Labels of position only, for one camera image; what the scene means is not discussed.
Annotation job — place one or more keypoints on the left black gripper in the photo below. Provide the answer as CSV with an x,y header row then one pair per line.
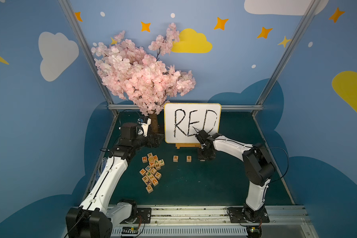
x,y
154,140

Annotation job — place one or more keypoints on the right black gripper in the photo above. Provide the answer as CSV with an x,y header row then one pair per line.
x,y
201,135

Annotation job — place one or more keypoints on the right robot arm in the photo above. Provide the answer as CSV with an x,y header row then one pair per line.
x,y
259,167

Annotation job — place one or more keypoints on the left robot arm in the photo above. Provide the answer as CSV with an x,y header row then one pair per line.
x,y
93,218

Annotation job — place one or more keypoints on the whiteboard with RED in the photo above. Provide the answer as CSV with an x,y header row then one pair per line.
x,y
183,120

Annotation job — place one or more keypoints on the wooden block letter X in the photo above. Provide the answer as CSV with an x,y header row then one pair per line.
x,y
148,182

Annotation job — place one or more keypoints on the wooden block letter D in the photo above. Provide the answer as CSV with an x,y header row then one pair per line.
x,y
149,188

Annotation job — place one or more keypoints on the pink cherry blossom tree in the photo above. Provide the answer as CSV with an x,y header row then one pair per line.
x,y
131,73

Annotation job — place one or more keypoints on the green circuit board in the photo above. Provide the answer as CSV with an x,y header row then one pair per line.
x,y
129,232

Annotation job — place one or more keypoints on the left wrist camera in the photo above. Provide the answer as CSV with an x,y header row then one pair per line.
x,y
143,126

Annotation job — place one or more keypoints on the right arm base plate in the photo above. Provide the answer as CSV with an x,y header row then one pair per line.
x,y
247,215

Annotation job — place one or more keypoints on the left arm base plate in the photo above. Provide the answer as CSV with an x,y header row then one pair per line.
x,y
141,215

